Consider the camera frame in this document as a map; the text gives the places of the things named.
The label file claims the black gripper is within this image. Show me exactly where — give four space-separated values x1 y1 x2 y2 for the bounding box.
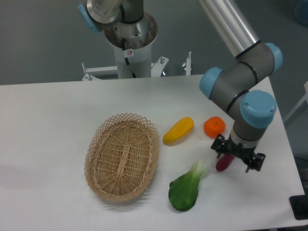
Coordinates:
211 134 266 173

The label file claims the purple sweet potato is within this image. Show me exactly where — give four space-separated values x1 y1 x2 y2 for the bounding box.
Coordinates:
216 154 235 172

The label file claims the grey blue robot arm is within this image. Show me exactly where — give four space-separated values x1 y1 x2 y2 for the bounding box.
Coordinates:
78 0 283 172

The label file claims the orange tangerine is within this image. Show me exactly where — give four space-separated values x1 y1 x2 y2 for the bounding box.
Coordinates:
204 116 226 139

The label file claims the yellow mango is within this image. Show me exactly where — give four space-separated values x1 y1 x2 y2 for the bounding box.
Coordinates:
163 116 194 146

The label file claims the green bok choy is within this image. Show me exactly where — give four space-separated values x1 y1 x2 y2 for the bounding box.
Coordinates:
168 160 208 212

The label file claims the black device at table edge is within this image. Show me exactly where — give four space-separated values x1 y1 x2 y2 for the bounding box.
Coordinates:
289 195 308 220

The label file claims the woven wicker basket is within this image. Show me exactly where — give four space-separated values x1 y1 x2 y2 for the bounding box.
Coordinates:
84 113 159 202

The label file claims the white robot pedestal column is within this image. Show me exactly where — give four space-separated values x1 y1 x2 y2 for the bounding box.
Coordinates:
104 13 159 79

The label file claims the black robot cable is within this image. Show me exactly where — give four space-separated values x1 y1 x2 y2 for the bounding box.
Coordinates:
121 38 137 79

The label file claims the white metal base frame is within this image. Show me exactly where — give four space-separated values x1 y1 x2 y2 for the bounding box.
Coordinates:
81 51 194 81

